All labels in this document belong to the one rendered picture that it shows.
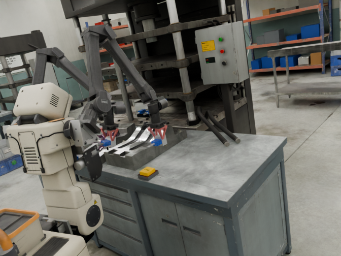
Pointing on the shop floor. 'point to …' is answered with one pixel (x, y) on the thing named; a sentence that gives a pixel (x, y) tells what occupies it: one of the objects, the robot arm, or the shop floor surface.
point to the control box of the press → (223, 62)
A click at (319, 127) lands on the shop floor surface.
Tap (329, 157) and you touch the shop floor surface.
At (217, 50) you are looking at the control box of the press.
